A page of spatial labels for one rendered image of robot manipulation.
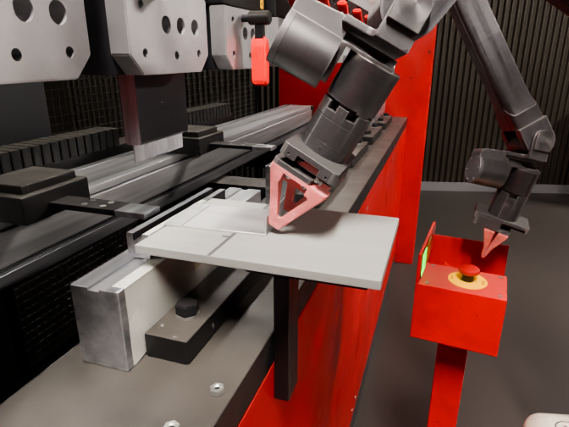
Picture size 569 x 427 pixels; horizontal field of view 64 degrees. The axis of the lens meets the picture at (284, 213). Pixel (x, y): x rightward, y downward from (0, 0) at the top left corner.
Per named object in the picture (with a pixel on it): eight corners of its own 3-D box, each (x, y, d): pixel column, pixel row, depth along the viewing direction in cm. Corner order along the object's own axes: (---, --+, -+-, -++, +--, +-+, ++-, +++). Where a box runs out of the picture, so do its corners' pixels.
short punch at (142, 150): (143, 163, 50) (134, 73, 47) (128, 162, 51) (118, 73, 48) (189, 147, 59) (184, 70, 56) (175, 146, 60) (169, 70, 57)
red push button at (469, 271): (477, 290, 86) (480, 273, 85) (455, 285, 88) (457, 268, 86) (478, 280, 89) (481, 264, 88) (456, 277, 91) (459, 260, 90)
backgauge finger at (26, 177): (124, 241, 54) (118, 201, 52) (-37, 218, 62) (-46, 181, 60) (178, 210, 65) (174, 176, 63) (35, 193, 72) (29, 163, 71)
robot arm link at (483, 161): (556, 131, 82) (528, 134, 91) (497, 118, 81) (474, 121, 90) (538, 196, 84) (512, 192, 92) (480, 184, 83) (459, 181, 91)
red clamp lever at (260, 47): (268, 86, 63) (267, 9, 60) (240, 85, 64) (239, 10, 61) (273, 85, 65) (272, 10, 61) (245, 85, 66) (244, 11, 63)
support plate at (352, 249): (380, 291, 41) (381, 280, 41) (135, 252, 49) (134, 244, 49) (399, 224, 57) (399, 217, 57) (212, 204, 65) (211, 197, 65)
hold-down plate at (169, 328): (188, 366, 49) (186, 342, 48) (146, 356, 51) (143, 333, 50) (279, 256, 76) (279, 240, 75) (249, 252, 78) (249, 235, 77)
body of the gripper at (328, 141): (275, 155, 46) (312, 91, 43) (303, 140, 55) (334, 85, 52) (328, 191, 46) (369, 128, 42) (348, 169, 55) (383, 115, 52)
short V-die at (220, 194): (150, 259, 53) (147, 235, 52) (129, 256, 53) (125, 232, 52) (225, 207, 70) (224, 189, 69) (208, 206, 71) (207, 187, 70)
